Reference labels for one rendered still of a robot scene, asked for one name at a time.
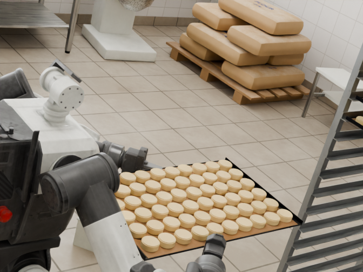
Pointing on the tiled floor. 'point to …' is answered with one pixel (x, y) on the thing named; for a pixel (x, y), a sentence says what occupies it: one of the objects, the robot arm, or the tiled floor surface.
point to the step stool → (336, 77)
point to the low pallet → (240, 92)
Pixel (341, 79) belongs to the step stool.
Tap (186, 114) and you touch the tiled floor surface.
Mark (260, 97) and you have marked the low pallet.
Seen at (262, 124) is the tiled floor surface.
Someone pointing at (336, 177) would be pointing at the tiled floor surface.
